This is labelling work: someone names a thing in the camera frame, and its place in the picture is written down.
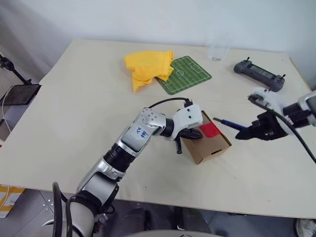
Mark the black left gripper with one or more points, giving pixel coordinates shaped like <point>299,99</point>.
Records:
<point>186,129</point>

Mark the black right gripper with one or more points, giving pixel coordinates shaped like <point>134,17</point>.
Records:
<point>269,128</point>

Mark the brown cardboard box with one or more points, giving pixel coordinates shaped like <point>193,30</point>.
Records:
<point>209,148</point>

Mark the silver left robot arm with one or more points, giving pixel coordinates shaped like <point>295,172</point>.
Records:
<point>128,145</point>

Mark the red block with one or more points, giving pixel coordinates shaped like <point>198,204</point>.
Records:
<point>209,129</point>

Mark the grey handheld game controller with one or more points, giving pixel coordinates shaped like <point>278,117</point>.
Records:
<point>259,72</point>

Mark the green soccer field mat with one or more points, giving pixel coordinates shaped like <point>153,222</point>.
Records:
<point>187,76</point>

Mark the yellow cloth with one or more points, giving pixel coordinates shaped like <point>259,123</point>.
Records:
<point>148,65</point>

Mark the clear drinking glass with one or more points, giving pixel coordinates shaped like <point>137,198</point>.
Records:
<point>218,49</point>

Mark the white sneaker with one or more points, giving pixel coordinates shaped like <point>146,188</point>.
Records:
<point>307,228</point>

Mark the dark flat panel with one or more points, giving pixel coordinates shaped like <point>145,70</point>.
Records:
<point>21,93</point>

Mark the black tripod stand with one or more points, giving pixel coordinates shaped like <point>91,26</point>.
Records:
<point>14,71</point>

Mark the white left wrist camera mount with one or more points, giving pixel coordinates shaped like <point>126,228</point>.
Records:
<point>188,118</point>

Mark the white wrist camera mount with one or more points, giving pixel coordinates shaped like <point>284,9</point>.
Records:
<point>267,98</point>
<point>188,118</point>

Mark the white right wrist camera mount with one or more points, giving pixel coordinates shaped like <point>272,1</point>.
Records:
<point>267,98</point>

